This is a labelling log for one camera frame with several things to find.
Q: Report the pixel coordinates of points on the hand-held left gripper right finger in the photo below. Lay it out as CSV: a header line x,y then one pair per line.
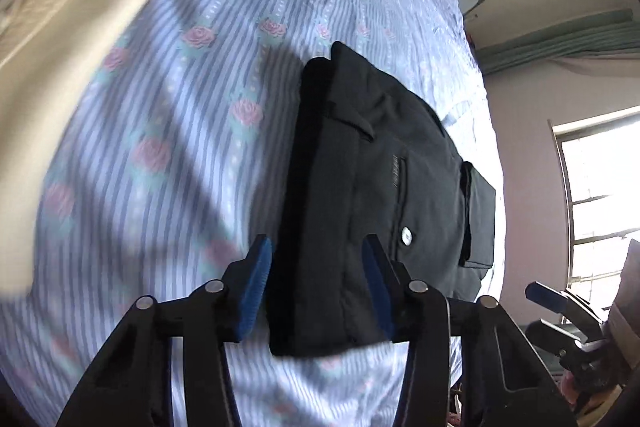
x,y
376,292

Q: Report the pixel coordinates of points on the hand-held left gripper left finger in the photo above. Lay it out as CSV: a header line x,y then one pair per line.
x,y
255,292

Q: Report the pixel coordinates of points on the green curtain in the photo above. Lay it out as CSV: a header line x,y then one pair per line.
x,y
550,39

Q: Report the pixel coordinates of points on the grey cloth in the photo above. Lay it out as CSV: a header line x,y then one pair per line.
x,y
625,297

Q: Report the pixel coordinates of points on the black pants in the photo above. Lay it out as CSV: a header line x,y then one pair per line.
x,y
350,182

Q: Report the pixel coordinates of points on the person's right hand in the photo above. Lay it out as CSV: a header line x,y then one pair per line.
x,y
570,387

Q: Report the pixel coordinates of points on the window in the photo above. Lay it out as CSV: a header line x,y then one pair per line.
x,y
600,182

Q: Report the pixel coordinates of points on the folded beige cloth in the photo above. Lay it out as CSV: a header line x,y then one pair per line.
x,y
50,82

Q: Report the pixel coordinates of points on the floral striped bed sheet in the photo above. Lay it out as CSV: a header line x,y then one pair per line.
x,y
175,157

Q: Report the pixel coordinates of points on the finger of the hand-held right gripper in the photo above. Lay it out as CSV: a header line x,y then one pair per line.
x,y
547,297
550,334

